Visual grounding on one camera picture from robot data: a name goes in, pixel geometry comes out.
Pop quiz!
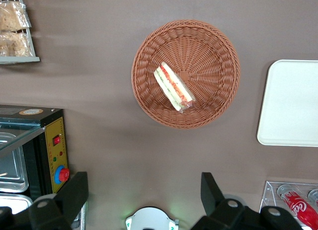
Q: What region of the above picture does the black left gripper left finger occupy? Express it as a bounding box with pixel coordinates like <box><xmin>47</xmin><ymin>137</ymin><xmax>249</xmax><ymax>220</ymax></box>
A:
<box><xmin>0</xmin><ymin>171</ymin><xmax>89</xmax><ymax>230</ymax></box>

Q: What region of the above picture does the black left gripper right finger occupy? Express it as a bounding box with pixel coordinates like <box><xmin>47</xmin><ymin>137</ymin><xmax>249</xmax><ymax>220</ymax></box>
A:
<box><xmin>190</xmin><ymin>172</ymin><xmax>304</xmax><ymax>230</ymax></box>

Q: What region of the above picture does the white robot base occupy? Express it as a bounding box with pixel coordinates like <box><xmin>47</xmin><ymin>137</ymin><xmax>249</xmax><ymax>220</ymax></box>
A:
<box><xmin>125</xmin><ymin>206</ymin><xmax>179</xmax><ymax>230</ymax></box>

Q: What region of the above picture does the cream rectangular serving tray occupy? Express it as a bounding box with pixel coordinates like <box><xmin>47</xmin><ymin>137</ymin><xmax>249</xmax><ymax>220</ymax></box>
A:
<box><xmin>256</xmin><ymin>59</ymin><xmax>318</xmax><ymax>148</ymax></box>

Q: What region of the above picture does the plastic-wrapped triangle sandwich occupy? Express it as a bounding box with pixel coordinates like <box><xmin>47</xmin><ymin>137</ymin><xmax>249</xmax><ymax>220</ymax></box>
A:
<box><xmin>153</xmin><ymin>61</ymin><xmax>196</xmax><ymax>114</ymax></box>

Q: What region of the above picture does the round brown wicker basket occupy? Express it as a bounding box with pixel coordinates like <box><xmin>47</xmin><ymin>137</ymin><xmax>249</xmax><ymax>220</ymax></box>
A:
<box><xmin>131</xmin><ymin>19</ymin><xmax>241</xmax><ymax>130</ymax></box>

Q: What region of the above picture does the steel pan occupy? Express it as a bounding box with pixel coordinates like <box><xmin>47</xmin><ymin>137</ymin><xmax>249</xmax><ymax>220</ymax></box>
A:
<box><xmin>0</xmin><ymin>132</ymin><xmax>29</xmax><ymax>194</ymax></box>
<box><xmin>0</xmin><ymin>193</ymin><xmax>33</xmax><ymax>215</ymax></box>

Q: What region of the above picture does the clear acrylic drinks holder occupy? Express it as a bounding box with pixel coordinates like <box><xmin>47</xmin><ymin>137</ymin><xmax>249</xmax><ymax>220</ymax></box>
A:
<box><xmin>259</xmin><ymin>180</ymin><xmax>318</xmax><ymax>230</ymax></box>

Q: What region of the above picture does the black food warmer cabinet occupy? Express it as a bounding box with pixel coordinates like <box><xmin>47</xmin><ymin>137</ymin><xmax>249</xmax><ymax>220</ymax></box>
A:
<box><xmin>0</xmin><ymin>104</ymin><xmax>72</xmax><ymax>201</ymax></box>

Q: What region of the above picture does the red cola can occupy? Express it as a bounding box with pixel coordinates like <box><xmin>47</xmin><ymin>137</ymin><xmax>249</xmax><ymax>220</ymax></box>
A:
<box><xmin>277</xmin><ymin>184</ymin><xmax>318</xmax><ymax>230</ymax></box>

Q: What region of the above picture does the clear-capped drinks bottle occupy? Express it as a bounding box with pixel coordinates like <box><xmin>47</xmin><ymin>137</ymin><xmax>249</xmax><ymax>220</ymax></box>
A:
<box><xmin>308</xmin><ymin>188</ymin><xmax>318</xmax><ymax>207</ymax></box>

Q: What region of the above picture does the wrapped rice cracker pack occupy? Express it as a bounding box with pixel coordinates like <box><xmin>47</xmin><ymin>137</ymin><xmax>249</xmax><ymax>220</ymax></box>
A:
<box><xmin>0</xmin><ymin>0</ymin><xmax>32</xmax><ymax>32</ymax></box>
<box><xmin>0</xmin><ymin>31</ymin><xmax>33</xmax><ymax>58</ymax></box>

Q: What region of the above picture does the red knob with blue ring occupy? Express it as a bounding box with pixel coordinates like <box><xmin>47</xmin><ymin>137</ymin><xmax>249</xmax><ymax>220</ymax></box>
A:
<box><xmin>54</xmin><ymin>165</ymin><xmax>71</xmax><ymax>185</ymax></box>

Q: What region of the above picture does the grey wire rack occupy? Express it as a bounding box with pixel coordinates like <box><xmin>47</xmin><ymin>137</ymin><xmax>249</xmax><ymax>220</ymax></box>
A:
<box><xmin>0</xmin><ymin>0</ymin><xmax>41</xmax><ymax>65</ymax></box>

